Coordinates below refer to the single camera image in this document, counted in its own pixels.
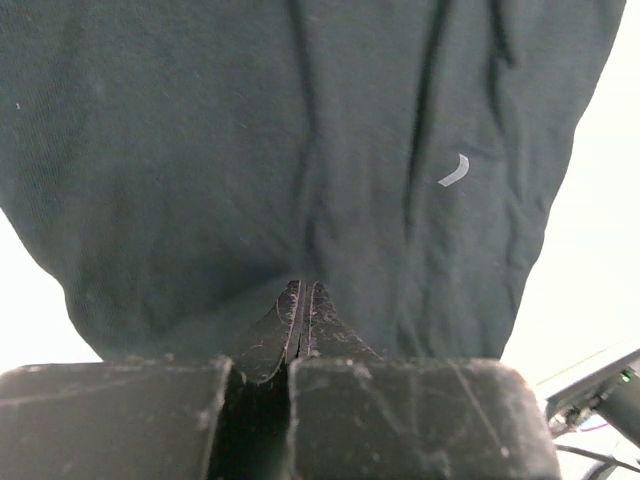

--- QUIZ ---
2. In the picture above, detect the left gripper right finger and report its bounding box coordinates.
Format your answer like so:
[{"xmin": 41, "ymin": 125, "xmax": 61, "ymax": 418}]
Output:
[{"xmin": 287, "ymin": 283, "xmax": 560, "ymax": 479}]

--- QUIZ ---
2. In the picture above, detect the black t shirt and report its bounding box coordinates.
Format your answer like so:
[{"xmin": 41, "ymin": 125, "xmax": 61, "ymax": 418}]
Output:
[{"xmin": 1, "ymin": 1, "xmax": 625, "ymax": 359}]

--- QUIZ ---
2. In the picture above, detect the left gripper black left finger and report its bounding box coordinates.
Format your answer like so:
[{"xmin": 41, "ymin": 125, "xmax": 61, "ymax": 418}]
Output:
[{"xmin": 1, "ymin": 282, "xmax": 303, "ymax": 479}]

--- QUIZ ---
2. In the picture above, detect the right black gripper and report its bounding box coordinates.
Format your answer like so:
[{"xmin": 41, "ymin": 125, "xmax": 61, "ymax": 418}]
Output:
[{"xmin": 544, "ymin": 348, "xmax": 639, "ymax": 440}]

